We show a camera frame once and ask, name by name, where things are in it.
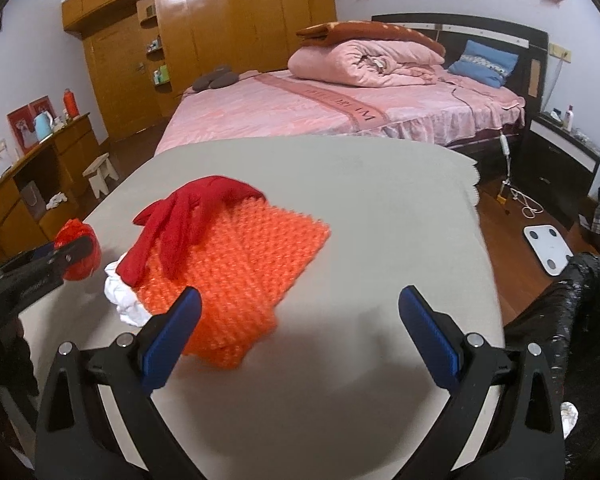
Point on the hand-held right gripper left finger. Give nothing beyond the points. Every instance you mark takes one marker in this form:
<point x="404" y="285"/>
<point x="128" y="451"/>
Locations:
<point x="175" y="335"/>

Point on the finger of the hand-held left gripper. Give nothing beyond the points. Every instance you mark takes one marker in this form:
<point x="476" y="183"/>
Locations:
<point x="72" y="251"/>

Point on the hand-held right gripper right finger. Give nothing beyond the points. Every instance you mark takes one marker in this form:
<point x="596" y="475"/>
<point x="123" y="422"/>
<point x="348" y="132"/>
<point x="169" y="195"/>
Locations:
<point x="430" y="335"/>

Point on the red plastic bag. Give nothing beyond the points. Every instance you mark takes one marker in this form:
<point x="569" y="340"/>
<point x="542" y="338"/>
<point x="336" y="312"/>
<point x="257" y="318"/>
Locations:
<point x="82" y="265"/>

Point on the white tissue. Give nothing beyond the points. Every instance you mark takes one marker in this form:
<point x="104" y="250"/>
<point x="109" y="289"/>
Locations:
<point x="125" y="302"/>

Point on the orange mesh foam sheet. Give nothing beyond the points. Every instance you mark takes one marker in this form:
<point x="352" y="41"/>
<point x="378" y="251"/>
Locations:
<point x="245" y="270"/>

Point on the red glove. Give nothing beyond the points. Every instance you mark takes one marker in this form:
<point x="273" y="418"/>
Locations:
<point x="180" y="220"/>

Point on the bin with black liner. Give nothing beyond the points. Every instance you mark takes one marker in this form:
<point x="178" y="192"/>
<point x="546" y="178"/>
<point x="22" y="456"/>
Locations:
<point x="570" y="320"/>

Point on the grey wrapper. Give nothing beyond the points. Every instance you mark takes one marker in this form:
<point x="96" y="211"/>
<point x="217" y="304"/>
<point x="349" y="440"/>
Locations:
<point x="569" y="417"/>

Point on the white cloth in desk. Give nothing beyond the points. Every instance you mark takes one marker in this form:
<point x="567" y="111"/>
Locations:
<point x="57" y="201"/>

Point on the wooden desk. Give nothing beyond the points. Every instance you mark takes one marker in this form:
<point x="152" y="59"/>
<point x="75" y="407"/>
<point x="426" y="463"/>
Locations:
<point x="40" y="185"/>

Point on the small white stool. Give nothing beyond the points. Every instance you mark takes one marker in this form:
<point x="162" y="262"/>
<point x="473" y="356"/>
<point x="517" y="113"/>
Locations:
<point x="100" y="172"/>

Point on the light blue kettle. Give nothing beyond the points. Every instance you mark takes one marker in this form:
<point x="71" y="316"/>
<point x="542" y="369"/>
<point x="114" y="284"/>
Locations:
<point x="43" y="126"/>

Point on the beige tablecloth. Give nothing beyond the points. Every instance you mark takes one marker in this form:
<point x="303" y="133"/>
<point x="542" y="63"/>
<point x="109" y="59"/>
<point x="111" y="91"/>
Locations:
<point x="355" y="220"/>

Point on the red thermos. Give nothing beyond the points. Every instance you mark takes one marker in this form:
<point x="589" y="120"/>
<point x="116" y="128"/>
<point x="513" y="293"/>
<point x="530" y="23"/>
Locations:
<point x="70" y="103"/>

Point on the white bathroom scale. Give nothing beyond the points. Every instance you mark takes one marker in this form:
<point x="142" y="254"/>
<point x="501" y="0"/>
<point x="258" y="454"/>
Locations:
<point x="550" y="249"/>

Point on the power strip with yellow block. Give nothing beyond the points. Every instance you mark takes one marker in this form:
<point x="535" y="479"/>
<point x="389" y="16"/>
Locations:
<point x="503" y="194"/>

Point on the green bottle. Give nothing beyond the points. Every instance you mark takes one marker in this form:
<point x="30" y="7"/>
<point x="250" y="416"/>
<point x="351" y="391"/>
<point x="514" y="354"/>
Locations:
<point x="161" y="74"/>

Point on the dark nightstand with white drawer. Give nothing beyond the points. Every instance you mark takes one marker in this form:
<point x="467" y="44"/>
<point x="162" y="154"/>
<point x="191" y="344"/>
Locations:
<point x="555" y="170"/>

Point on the grey slippers on bed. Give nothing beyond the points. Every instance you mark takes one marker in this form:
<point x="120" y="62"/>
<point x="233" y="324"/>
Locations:
<point x="215" y="79"/>

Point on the bed with pink sheet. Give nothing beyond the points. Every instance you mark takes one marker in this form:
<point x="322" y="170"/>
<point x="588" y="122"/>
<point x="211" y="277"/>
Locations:
<point x="305" y="110"/>

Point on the white bottle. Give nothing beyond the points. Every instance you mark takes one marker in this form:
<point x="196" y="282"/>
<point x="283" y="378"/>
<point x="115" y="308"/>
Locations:
<point x="569" y="117"/>

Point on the wooden wardrobe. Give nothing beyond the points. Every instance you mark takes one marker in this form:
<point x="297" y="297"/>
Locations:
<point x="220" y="35"/>

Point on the blue pillow with patterned band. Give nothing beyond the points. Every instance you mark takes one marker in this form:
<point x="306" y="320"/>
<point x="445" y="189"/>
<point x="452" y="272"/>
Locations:
<point x="482" y="65"/>

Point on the folded pink quilt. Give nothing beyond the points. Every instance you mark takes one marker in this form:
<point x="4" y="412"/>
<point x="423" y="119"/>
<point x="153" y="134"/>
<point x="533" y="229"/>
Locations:
<point x="360" y="62"/>

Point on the brown patterned pillow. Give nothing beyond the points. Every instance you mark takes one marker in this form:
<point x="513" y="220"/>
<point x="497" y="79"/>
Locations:
<point x="360" y="30"/>

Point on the red picture frame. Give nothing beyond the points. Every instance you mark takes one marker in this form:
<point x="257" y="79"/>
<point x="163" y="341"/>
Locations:
<point x="41" y="106"/>
<point x="22" y="131"/>

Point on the wall socket by headboard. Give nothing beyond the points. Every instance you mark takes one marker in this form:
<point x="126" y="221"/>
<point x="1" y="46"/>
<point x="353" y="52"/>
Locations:
<point x="559" y="51"/>

